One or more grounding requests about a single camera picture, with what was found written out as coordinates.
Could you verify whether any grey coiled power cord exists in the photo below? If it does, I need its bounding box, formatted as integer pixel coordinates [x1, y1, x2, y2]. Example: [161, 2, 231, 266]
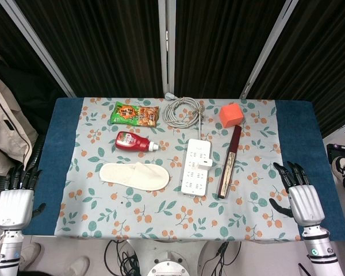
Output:
[163, 91, 205, 141]

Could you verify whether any grey partition frame post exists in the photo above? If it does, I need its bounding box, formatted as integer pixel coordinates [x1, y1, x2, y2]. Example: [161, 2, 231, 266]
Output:
[240, 0, 298, 100]
[0, 0, 77, 98]
[158, 0, 176, 94]

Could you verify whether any red ketchup squeeze bottle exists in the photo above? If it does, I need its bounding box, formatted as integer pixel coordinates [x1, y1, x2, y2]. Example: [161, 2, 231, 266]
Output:
[114, 131, 161, 153]

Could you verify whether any blue table cover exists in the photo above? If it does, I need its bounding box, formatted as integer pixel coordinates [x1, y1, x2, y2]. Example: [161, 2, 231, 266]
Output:
[21, 97, 345, 242]

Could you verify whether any white plug adapter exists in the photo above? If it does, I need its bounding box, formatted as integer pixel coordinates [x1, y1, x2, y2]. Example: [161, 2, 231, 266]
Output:
[197, 159, 213, 171]

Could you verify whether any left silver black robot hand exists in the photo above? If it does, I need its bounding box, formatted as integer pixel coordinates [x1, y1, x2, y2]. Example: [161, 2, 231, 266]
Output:
[0, 165, 47, 231]

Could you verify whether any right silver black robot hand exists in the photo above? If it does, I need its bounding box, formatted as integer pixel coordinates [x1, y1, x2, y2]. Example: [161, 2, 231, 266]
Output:
[269, 161, 325, 228]

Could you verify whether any black device with screen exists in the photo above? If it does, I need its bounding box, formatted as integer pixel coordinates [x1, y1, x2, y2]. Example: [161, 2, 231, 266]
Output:
[326, 143, 345, 167]

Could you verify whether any green orange snack bag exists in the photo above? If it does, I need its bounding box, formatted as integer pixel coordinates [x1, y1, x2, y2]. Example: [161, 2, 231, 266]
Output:
[109, 101, 159, 128]

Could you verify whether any white power strip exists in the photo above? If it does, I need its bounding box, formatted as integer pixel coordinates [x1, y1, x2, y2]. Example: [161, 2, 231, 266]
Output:
[180, 138, 213, 198]

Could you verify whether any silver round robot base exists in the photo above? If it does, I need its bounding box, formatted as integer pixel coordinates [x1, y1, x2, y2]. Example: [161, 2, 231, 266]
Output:
[146, 260, 190, 276]

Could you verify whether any floral patterned tablecloth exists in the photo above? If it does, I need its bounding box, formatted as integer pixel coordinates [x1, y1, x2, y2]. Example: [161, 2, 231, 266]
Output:
[53, 97, 302, 242]

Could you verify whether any white shoe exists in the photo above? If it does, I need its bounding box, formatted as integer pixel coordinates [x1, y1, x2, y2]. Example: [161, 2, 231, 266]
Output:
[18, 242, 43, 271]
[66, 256, 90, 276]

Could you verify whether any black floor cable bundle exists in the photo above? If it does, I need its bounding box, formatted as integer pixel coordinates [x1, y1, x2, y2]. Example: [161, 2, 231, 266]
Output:
[103, 240, 141, 276]
[212, 241, 242, 276]

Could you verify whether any orange cube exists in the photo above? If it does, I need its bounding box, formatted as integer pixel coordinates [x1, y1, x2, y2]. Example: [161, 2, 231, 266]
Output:
[218, 103, 245, 129]

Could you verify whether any cream disposable slipper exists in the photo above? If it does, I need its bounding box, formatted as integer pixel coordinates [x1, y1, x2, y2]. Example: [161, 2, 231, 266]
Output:
[99, 162, 171, 192]

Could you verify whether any beige jacket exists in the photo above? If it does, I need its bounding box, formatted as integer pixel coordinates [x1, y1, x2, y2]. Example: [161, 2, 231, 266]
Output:
[0, 51, 40, 177]

